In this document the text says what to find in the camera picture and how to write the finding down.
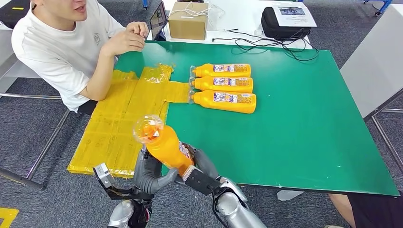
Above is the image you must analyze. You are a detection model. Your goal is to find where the person's right hand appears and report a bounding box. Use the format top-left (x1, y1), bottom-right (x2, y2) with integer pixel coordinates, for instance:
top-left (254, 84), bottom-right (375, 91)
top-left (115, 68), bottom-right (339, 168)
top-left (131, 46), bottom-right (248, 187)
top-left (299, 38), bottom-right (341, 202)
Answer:
top-left (100, 29), bottom-right (146, 58)

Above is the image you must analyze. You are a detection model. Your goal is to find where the person's left hand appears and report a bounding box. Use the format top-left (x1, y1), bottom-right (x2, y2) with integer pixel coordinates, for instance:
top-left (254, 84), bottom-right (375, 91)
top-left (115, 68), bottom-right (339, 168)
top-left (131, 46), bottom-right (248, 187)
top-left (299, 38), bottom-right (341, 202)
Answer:
top-left (125, 21), bottom-right (150, 39)

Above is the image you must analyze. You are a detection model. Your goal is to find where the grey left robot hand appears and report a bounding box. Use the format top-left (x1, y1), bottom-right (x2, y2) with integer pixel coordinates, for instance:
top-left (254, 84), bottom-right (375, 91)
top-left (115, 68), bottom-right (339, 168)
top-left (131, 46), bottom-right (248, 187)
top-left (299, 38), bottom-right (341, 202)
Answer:
top-left (134, 148), bottom-right (179, 195)

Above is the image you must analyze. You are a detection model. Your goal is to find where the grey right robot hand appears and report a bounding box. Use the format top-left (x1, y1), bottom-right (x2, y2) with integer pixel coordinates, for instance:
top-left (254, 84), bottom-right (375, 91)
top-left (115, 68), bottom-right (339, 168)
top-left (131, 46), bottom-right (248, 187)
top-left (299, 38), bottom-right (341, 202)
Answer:
top-left (174, 143), bottom-right (221, 187)

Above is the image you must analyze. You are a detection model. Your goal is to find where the orange detergent bottle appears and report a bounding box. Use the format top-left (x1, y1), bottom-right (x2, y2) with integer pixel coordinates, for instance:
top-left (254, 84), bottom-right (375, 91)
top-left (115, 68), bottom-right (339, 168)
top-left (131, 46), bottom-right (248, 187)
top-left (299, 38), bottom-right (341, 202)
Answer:
top-left (132, 114), bottom-right (194, 178)
top-left (189, 63), bottom-right (251, 78)
top-left (188, 90), bottom-right (257, 114)
top-left (189, 76), bottom-right (254, 94)

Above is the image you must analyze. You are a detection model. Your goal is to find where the black tablet on stand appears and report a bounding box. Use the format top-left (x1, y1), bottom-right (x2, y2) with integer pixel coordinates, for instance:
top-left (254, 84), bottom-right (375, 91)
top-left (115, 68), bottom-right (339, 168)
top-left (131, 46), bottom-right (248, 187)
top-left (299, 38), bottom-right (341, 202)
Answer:
top-left (149, 1), bottom-right (168, 41)

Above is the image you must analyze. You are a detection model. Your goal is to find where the brown cardboard box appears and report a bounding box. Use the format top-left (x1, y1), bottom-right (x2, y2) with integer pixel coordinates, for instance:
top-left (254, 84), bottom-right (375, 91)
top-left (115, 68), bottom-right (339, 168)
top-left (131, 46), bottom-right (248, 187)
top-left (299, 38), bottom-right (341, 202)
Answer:
top-left (168, 2), bottom-right (210, 41)

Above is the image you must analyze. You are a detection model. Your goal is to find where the yellow taped cardboard mat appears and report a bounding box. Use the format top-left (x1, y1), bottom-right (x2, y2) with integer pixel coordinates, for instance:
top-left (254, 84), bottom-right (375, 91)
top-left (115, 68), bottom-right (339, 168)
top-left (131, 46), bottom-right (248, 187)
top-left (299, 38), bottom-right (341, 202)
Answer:
top-left (67, 64), bottom-right (191, 179)

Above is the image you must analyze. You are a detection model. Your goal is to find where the person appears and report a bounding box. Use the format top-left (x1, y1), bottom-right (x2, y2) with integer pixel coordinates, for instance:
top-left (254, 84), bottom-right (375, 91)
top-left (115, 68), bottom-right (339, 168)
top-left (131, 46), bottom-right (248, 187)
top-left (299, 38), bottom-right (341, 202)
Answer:
top-left (11, 0), bottom-right (150, 115)
top-left (329, 192), bottom-right (403, 228)

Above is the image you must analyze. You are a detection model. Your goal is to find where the white table support block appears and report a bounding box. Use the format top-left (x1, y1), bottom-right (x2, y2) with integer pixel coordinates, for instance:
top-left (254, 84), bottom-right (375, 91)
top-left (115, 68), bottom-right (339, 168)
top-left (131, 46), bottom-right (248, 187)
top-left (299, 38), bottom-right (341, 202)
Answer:
top-left (277, 190), bottom-right (305, 202)

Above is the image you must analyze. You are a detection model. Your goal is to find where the white table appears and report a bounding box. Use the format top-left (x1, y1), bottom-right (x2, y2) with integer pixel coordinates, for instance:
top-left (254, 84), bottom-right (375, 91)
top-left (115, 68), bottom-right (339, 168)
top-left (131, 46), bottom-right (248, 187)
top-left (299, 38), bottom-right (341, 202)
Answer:
top-left (147, 0), bottom-right (313, 50)

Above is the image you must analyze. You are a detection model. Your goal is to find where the black case with yellow tag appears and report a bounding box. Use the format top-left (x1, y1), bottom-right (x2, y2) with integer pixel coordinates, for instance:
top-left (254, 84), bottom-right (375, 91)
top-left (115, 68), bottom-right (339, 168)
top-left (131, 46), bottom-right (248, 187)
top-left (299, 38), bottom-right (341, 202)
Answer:
top-left (0, 0), bottom-right (32, 29)

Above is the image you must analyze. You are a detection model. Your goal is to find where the black zip case with paper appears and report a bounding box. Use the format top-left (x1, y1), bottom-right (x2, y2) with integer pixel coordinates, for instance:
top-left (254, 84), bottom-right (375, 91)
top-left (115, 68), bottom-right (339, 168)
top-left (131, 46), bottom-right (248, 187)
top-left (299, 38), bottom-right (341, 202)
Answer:
top-left (261, 7), bottom-right (312, 40)

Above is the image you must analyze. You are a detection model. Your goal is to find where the printed paper sheet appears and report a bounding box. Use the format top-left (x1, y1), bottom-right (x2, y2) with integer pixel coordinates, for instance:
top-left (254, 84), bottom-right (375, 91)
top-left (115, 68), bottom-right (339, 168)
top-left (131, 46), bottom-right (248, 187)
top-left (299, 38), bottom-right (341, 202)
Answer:
top-left (272, 2), bottom-right (317, 28)

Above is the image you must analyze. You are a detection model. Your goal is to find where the grey table with metal legs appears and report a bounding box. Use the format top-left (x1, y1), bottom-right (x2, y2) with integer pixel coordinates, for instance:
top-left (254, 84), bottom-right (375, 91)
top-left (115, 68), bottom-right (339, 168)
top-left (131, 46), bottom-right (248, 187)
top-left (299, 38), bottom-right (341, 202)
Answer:
top-left (340, 3), bottom-right (403, 174)

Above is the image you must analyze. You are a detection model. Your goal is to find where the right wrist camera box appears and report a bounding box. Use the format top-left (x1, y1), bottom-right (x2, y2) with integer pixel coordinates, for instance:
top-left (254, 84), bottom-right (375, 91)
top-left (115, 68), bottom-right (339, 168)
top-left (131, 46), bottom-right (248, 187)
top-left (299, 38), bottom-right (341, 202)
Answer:
top-left (182, 165), bottom-right (221, 196)

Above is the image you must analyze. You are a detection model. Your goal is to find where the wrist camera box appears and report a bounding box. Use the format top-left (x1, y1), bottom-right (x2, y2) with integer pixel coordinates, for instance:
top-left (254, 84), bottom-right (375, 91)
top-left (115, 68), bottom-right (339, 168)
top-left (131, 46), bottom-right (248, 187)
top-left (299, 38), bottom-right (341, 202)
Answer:
top-left (182, 165), bottom-right (221, 196)
top-left (93, 163), bottom-right (116, 190)

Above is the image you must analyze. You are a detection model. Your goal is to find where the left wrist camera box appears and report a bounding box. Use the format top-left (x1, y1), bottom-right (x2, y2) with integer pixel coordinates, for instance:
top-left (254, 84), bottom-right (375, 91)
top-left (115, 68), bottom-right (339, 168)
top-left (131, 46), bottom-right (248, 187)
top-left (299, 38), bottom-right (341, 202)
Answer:
top-left (93, 163), bottom-right (116, 190)

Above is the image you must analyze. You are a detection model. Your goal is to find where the white string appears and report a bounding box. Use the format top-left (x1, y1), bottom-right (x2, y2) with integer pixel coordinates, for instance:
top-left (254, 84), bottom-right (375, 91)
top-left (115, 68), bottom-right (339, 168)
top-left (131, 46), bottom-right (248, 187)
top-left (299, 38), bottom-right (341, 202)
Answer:
top-left (169, 2), bottom-right (226, 19)

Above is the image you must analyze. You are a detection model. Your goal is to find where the black cable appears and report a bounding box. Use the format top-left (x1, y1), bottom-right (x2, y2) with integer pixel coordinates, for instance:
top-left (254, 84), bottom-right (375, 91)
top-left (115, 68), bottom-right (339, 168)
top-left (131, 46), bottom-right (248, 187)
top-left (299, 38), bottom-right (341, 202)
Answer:
top-left (226, 28), bottom-right (311, 51)
top-left (212, 37), bottom-right (320, 62)

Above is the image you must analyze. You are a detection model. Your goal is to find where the grey metal frame table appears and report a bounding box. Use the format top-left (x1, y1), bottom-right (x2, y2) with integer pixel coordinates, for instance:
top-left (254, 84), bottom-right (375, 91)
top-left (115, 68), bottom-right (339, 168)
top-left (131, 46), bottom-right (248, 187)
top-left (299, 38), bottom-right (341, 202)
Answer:
top-left (0, 29), bottom-right (71, 191)

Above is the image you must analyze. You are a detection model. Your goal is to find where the blue metal frame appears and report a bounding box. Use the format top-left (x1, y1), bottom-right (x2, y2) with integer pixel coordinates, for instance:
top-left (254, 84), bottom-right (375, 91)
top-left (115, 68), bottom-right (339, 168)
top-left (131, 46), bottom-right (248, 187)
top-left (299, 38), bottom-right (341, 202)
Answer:
top-left (362, 0), bottom-right (393, 16)

